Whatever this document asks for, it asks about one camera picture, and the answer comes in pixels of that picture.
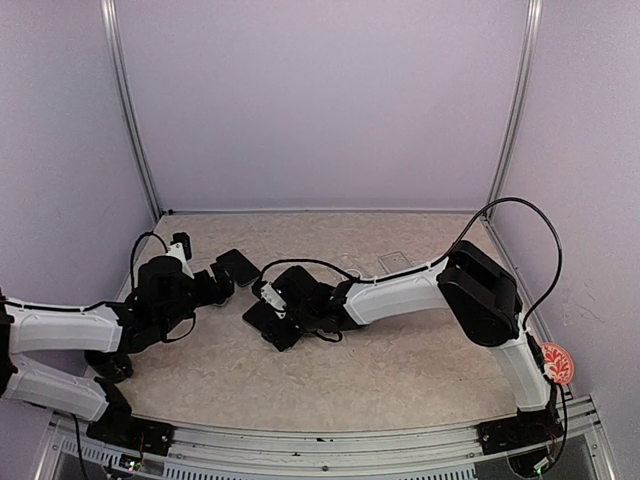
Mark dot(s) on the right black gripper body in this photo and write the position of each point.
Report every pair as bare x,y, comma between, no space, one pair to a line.
289,337

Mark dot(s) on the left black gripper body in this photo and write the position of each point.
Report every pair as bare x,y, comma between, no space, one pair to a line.
209,294

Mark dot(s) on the black phone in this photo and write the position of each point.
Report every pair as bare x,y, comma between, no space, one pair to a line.
243,271
263,318

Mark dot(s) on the clear phone case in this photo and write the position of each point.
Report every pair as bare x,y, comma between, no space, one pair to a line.
349,265

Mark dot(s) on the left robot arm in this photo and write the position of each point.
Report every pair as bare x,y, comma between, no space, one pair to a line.
167,293

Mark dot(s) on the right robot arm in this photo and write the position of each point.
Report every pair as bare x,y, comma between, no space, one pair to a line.
481,295

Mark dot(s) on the white translucent phone case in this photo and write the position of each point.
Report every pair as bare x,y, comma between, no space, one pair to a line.
394,262

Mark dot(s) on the red white patterned bowl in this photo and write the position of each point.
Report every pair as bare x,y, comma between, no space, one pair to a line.
558,363

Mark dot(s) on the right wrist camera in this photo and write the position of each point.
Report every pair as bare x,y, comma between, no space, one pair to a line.
267,294

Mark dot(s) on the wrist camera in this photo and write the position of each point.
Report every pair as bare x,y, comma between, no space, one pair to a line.
180,248
267,294

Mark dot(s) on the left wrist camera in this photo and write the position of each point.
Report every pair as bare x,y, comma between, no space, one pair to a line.
180,248

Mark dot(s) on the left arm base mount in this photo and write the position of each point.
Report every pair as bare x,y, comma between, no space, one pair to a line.
119,427

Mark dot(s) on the front aluminium rail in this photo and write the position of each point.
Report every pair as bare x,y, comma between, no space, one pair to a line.
196,452

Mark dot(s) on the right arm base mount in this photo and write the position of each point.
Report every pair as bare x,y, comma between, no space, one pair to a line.
525,429

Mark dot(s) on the left aluminium frame post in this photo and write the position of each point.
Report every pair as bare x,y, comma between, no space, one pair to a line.
112,31

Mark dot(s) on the aluminium frame post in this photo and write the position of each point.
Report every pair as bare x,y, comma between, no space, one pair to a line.
525,66
112,31

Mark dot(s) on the right aluminium frame post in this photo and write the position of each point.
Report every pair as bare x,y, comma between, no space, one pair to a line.
525,66

